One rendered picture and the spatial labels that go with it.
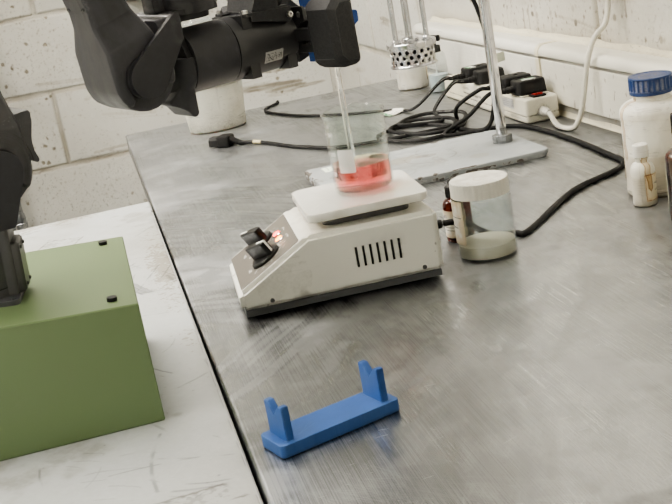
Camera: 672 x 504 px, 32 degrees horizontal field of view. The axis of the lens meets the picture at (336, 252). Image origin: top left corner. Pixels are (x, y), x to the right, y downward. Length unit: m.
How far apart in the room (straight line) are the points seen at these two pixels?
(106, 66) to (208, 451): 0.33
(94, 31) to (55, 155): 2.62
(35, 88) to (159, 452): 2.75
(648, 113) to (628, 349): 0.43
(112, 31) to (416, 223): 0.34
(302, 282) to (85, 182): 2.53
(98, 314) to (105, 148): 2.70
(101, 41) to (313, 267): 0.30
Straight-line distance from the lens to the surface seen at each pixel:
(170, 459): 0.86
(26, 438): 0.93
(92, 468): 0.88
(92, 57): 1.00
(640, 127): 1.30
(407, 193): 1.11
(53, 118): 3.57
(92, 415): 0.92
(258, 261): 1.13
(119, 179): 3.61
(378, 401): 0.86
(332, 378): 0.94
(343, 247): 1.10
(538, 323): 0.99
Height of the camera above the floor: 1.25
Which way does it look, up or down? 16 degrees down
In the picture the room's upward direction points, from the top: 10 degrees counter-clockwise
